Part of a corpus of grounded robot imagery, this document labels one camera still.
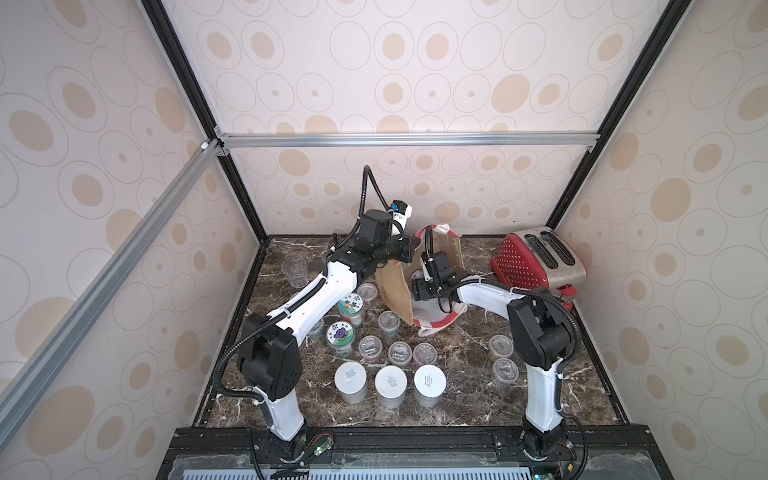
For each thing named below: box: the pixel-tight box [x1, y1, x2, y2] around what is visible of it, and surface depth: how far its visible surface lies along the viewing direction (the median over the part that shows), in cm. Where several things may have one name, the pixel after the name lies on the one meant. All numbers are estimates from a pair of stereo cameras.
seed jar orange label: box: [388, 341, 413, 368], surface depth 85 cm
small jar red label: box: [358, 335, 383, 364], surface depth 87 cm
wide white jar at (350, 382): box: [334, 361, 367, 404], surface depth 78 cm
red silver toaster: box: [491, 227, 587, 311], surface depth 91 cm
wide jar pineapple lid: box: [338, 293, 364, 328], surface depth 92 cm
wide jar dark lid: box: [414, 364, 447, 408], surface depth 76 cm
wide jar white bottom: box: [374, 365, 408, 409], surface depth 76 cm
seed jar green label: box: [378, 310, 401, 336], surface depth 91 cm
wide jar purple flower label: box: [327, 321, 355, 359], surface depth 87 cm
